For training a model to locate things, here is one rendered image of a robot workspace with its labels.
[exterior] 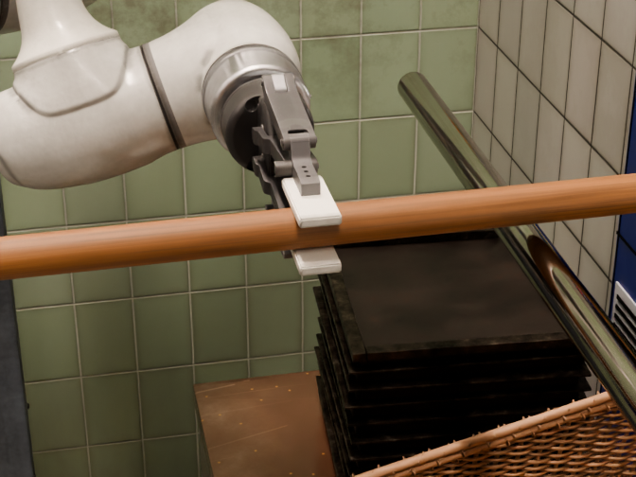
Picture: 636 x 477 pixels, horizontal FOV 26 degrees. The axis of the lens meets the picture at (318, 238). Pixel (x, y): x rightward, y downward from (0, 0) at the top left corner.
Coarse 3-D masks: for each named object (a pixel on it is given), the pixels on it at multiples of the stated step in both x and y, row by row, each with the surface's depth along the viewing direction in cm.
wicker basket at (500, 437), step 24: (576, 408) 147; (600, 408) 147; (504, 432) 146; (528, 432) 147; (552, 432) 148; (576, 432) 148; (600, 432) 149; (624, 432) 149; (432, 456) 146; (456, 456) 146; (480, 456) 147; (504, 456) 148; (528, 456) 149; (552, 456) 149; (576, 456) 150; (600, 456) 150; (624, 456) 151
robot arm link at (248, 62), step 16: (240, 48) 119; (256, 48) 119; (272, 48) 120; (224, 64) 118; (240, 64) 116; (256, 64) 116; (272, 64) 116; (288, 64) 118; (208, 80) 119; (224, 80) 116; (240, 80) 115; (208, 96) 118; (224, 96) 116; (304, 96) 117; (208, 112) 117; (224, 144) 118
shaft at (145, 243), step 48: (480, 192) 101; (528, 192) 101; (576, 192) 102; (624, 192) 102; (0, 240) 94; (48, 240) 94; (96, 240) 95; (144, 240) 95; (192, 240) 96; (240, 240) 97; (288, 240) 97; (336, 240) 98
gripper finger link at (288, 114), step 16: (272, 80) 107; (288, 80) 107; (272, 96) 106; (288, 96) 106; (272, 112) 105; (288, 112) 104; (304, 112) 104; (288, 128) 102; (304, 128) 102; (288, 144) 101
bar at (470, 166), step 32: (416, 96) 128; (448, 128) 121; (448, 160) 118; (480, 160) 115; (544, 256) 100; (544, 288) 98; (576, 288) 96; (576, 320) 93; (608, 320) 92; (608, 352) 89; (608, 384) 87
